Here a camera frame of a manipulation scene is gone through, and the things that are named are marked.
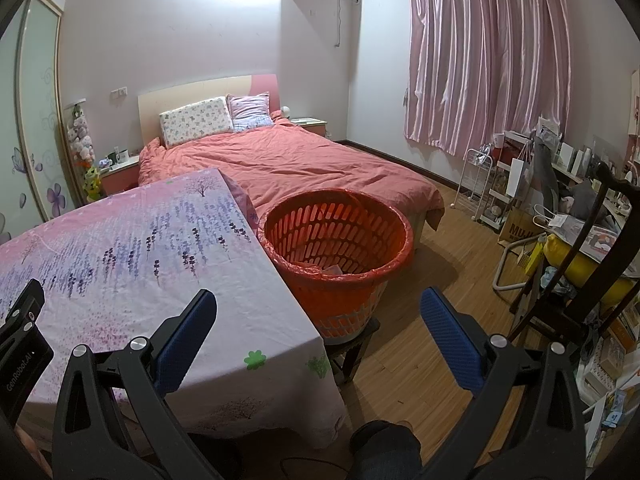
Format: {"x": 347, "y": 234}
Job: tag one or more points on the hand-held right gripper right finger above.
{"x": 450, "y": 340}

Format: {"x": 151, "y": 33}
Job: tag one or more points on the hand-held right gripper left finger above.
{"x": 185, "y": 340}

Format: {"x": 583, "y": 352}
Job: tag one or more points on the orange plastic laundry basket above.
{"x": 350, "y": 305}

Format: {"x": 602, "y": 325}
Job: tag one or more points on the pink floral tablecloth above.
{"x": 175, "y": 260}

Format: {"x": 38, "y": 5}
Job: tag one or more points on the dark wooden stool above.
{"x": 357, "y": 349}

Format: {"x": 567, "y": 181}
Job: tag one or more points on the person's leg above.
{"x": 384, "y": 450}

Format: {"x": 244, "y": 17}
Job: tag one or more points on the brown paper bag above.
{"x": 517, "y": 230}

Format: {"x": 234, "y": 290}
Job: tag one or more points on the white shelf cart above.
{"x": 502, "y": 205}

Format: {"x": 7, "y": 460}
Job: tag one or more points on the yellow cushion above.
{"x": 580, "y": 262}

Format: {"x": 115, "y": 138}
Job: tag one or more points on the dark wooden chair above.
{"x": 590, "y": 240}

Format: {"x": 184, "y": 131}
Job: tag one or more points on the pink nightstand with mug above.
{"x": 120, "y": 177}

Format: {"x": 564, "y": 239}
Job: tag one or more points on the white paper bag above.
{"x": 516, "y": 177}

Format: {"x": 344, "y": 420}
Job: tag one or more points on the yellow green plush toy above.
{"x": 92, "y": 182}

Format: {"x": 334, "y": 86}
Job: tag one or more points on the grey hanging cloth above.
{"x": 546, "y": 172}

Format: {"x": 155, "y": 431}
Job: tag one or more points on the bed with pink duvet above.
{"x": 310, "y": 165}

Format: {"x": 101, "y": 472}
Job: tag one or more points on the white floral pillow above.
{"x": 197, "y": 120}

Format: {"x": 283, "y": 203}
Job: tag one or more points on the wardrobe with flower doors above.
{"x": 35, "y": 135}

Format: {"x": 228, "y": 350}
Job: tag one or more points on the hanging plush toys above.
{"x": 80, "y": 132}

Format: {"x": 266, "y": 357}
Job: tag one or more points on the pink striped pillow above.
{"x": 250, "y": 110}

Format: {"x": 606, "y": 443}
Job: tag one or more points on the small white round lamp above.
{"x": 286, "y": 111}

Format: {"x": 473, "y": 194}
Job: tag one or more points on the beige pink bed headboard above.
{"x": 200, "y": 89}

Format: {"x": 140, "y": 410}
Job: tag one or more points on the pink striped curtain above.
{"x": 490, "y": 50}

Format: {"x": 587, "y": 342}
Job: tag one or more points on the white tube frame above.
{"x": 501, "y": 266}

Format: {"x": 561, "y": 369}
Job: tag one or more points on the white wall switch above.
{"x": 119, "y": 91}

